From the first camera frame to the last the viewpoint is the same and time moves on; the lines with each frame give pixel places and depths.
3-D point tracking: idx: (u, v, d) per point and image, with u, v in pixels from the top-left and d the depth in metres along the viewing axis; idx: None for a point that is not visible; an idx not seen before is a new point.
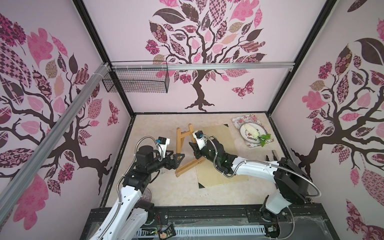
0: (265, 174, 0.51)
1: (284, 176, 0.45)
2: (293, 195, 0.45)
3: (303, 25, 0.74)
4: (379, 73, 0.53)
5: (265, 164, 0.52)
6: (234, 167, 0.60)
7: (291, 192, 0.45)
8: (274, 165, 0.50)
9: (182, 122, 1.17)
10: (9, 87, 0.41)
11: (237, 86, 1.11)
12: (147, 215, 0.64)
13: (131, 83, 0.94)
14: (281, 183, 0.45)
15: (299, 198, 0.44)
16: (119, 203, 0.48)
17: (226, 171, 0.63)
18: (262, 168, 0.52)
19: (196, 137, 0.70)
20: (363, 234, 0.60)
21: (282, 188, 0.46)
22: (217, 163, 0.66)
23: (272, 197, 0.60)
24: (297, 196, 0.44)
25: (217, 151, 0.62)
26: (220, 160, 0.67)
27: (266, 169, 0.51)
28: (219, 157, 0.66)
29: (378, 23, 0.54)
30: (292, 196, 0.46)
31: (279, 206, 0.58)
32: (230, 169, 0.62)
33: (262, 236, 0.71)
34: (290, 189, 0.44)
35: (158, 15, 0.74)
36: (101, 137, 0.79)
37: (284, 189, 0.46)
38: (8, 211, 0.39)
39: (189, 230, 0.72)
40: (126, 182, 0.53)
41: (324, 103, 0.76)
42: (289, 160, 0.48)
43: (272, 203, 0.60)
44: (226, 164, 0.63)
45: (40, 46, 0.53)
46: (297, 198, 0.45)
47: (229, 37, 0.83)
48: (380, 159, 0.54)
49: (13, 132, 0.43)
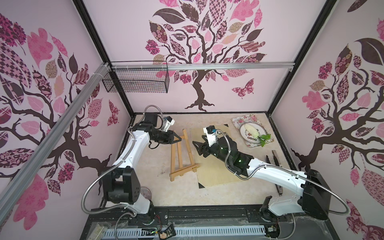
0: (290, 185, 0.47)
1: (313, 190, 0.41)
2: (316, 211, 0.43)
3: (303, 26, 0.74)
4: (379, 73, 0.53)
5: (290, 174, 0.47)
6: (252, 170, 0.54)
7: (316, 208, 0.43)
8: (300, 176, 0.46)
9: (182, 122, 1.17)
10: (9, 87, 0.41)
11: (237, 86, 1.11)
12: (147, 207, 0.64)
13: (131, 83, 0.94)
14: (309, 197, 0.41)
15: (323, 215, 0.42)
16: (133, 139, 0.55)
17: (239, 172, 0.57)
18: (288, 178, 0.47)
19: (208, 131, 0.73)
20: (363, 234, 0.60)
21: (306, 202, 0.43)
22: (229, 162, 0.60)
23: (280, 201, 0.60)
24: (321, 213, 0.42)
25: (230, 149, 0.56)
26: (232, 159, 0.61)
27: (291, 179, 0.46)
28: (232, 155, 0.59)
29: (378, 23, 0.54)
30: (315, 212, 0.44)
31: (284, 210, 0.58)
32: (244, 170, 0.57)
33: (262, 236, 0.71)
34: (318, 205, 0.41)
35: (158, 15, 0.74)
36: (101, 137, 0.79)
37: (308, 203, 0.43)
38: (8, 211, 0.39)
39: (189, 230, 0.72)
40: (135, 129, 0.59)
41: (324, 103, 0.76)
42: (317, 173, 0.45)
43: (278, 206, 0.60)
44: (239, 164, 0.57)
45: (40, 46, 0.53)
46: (320, 215, 0.43)
47: (229, 37, 0.83)
48: (380, 159, 0.54)
49: (13, 132, 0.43)
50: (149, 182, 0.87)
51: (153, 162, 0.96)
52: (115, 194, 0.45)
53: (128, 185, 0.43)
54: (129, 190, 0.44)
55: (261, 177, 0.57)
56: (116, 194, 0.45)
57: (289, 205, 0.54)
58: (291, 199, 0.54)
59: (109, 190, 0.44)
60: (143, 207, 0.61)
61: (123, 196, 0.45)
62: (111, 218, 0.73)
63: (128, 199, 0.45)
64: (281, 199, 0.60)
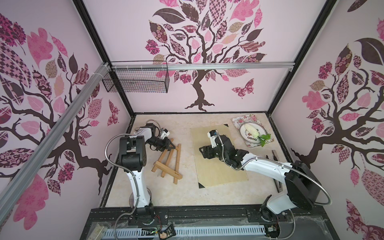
0: (278, 174, 0.49)
1: (295, 177, 0.44)
2: (300, 199, 0.45)
3: (303, 26, 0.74)
4: (379, 73, 0.53)
5: (277, 164, 0.51)
6: (244, 161, 0.59)
7: (299, 196, 0.44)
8: (286, 166, 0.49)
9: (182, 122, 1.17)
10: (9, 87, 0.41)
11: (237, 86, 1.11)
12: (147, 202, 0.66)
13: (131, 83, 0.94)
14: (291, 184, 0.44)
15: (307, 203, 0.44)
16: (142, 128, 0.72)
17: (235, 165, 0.63)
18: (274, 168, 0.51)
19: (209, 134, 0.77)
20: (363, 234, 0.60)
21: (290, 190, 0.46)
22: (226, 156, 0.69)
23: (275, 197, 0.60)
24: (305, 200, 0.44)
25: (223, 144, 0.66)
26: (228, 153, 0.66)
27: (277, 169, 0.50)
28: (227, 150, 0.67)
29: (378, 23, 0.54)
30: (300, 200, 0.45)
31: (281, 207, 0.58)
32: (239, 163, 0.62)
33: (262, 236, 0.71)
34: (298, 191, 0.44)
35: (158, 15, 0.74)
36: (101, 137, 0.79)
37: (292, 191, 0.45)
38: (8, 211, 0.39)
39: (189, 230, 0.72)
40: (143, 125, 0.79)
41: (324, 103, 0.76)
42: (304, 164, 0.47)
43: (274, 202, 0.61)
44: (235, 158, 0.63)
45: (40, 46, 0.53)
46: (305, 203, 0.44)
47: (229, 37, 0.83)
48: (380, 159, 0.54)
49: (13, 132, 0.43)
50: (149, 182, 0.87)
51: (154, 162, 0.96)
52: (128, 158, 0.57)
53: (140, 150, 0.58)
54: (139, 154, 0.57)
55: (252, 169, 0.59)
56: (129, 158, 0.57)
57: (283, 200, 0.55)
58: (284, 193, 0.56)
59: (124, 154, 0.57)
60: (146, 196, 0.66)
61: (135, 160, 0.57)
62: (111, 218, 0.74)
63: (138, 163, 0.57)
64: (276, 197, 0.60)
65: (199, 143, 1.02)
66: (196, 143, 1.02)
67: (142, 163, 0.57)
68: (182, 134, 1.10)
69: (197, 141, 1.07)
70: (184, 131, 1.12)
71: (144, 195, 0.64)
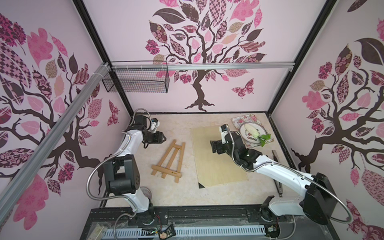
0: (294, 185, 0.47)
1: (317, 192, 0.41)
2: (316, 213, 0.43)
3: (304, 26, 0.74)
4: (379, 73, 0.53)
5: (296, 174, 0.48)
6: (257, 165, 0.55)
7: (316, 210, 0.42)
8: (307, 178, 0.45)
9: (182, 122, 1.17)
10: (9, 87, 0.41)
11: (237, 86, 1.11)
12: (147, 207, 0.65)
13: (131, 83, 0.94)
14: (311, 198, 0.41)
15: (323, 219, 0.42)
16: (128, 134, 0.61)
17: (245, 165, 0.58)
18: (292, 178, 0.47)
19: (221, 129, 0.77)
20: (363, 234, 0.60)
21: (307, 203, 0.43)
22: (236, 155, 0.64)
23: (281, 201, 0.61)
24: (321, 216, 0.42)
25: (233, 142, 0.61)
26: (238, 152, 0.62)
27: (296, 179, 0.46)
28: (237, 149, 0.62)
29: (378, 23, 0.54)
30: (315, 214, 0.44)
31: (284, 210, 0.58)
32: (250, 163, 0.58)
33: (262, 236, 0.71)
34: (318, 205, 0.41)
35: (158, 15, 0.74)
36: (101, 137, 0.79)
37: (309, 204, 0.43)
38: (8, 211, 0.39)
39: (189, 230, 0.72)
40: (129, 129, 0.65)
41: (324, 103, 0.76)
42: (326, 177, 0.44)
43: (279, 206, 0.60)
44: (246, 158, 0.59)
45: (40, 46, 0.53)
46: (320, 219, 0.43)
47: (229, 37, 0.83)
48: (380, 159, 0.54)
49: (13, 132, 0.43)
50: (149, 182, 0.87)
51: (154, 162, 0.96)
52: (117, 182, 0.48)
53: (130, 171, 0.47)
54: (130, 176, 0.47)
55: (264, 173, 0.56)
56: (118, 183, 0.48)
57: (291, 206, 0.54)
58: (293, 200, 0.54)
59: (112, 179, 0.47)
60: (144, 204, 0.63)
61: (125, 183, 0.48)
62: (111, 218, 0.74)
63: (129, 186, 0.48)
64: (282, 201, 0.60)
65: (199, 143, 1.02)
66: (196, 143, 1.02)
67: (134, 186, 0.48)
68: (182, 134, 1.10)
69: (197, 141, 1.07)
70: (184, 131, 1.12)
71: (141, 203, 0.60)
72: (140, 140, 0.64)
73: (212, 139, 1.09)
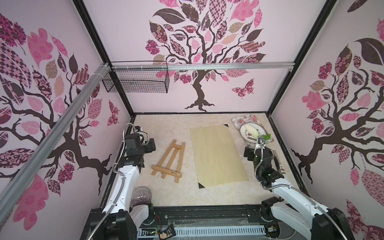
0: (305, 211, 0.48)
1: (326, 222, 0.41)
2: None
3: (304, 26, 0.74)
4: (379, 73, 0.53)
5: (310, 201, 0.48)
6: (276, 184, 0.58)
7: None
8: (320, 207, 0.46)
9: (182, 122, 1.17)
10: (9, 87, 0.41)
11: (237, 86, 1.11)
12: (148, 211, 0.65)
13: (131, 83, 0.94)
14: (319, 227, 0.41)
15: None
16: (122, 177, 0.51)
17: (264, 183, 0.63)
18: (305, 203, 0.48)
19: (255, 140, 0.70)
20: (363, 234, 0.60)
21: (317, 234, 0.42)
22: (258, 172, 0.69)
23: (288, 211, 0.59)
24: None
25: (262, 160, 0.64)
26: (262, 170, 0.67)
27: (308, 205, 0.47)
28: (263, 167, 0.66)
29: (378, 23, 0.54)
30: None
31: (285, 219, 0.59)
32: (269, 183, 0.61)
33: (262, 236, 0.71)
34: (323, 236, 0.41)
35: (158, 15, 0.74)
36: (101, 137, 0.79)
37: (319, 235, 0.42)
38: (8, 211, 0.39)
39: (189, 230, 0.72)
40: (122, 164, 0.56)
41: (324, 103, 0.76)
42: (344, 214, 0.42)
43: (283, 214, 0.59)
44: (267, 177, 0.62)
45: (40, 46, 0.53)
46: None
47: (229, 37, 0.83)
48: (380, 159, 0.54)
49: (13, 132, 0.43)
50: (149, 182, 0.87)
51: (154, 162, 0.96)
52: None
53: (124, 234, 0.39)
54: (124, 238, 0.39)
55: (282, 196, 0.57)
56: None
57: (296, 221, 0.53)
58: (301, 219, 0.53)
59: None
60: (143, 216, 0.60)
61: None
62: None
63: None
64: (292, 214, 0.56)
65: (199, 144, 1.02)
66: (196, 143, 1.02)
67: None
68: (181, 134, 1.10)
69: (197, 141, 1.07)
70: (184, 131, 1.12)
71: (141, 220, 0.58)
72: (137, 177, 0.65)
73: (212, 139, 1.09)
